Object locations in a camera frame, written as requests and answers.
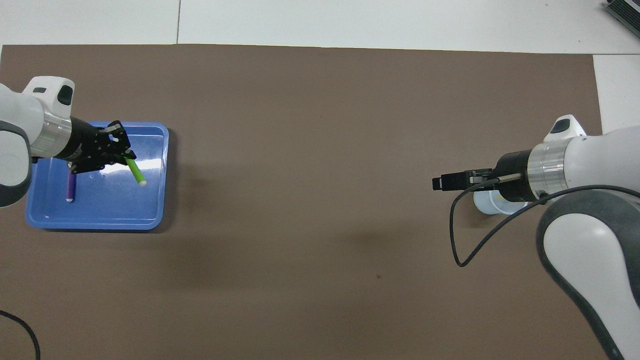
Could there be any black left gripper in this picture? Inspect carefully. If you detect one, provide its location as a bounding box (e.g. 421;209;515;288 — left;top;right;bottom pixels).
64;117;137;174

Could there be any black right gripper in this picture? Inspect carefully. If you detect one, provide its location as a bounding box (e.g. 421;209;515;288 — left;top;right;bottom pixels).
432;149;534;204

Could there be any green marker pen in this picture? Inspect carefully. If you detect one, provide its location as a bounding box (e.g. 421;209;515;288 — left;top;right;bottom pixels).
124;157;148;188

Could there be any translucent plastic cup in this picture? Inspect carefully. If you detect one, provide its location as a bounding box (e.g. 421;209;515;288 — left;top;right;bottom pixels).
473;187;529;216

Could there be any blue plastic tray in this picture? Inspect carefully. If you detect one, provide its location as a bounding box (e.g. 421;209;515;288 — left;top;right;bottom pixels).
25;121;170;232

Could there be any brown table mat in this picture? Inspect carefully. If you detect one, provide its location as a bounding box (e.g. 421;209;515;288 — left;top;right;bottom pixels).
0;44;630;360

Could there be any grey ribbed device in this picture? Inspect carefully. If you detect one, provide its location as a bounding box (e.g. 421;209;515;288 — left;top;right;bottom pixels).
602;0;640;32

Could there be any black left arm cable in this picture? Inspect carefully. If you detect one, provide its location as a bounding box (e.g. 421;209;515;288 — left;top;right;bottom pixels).
0;309;41;360

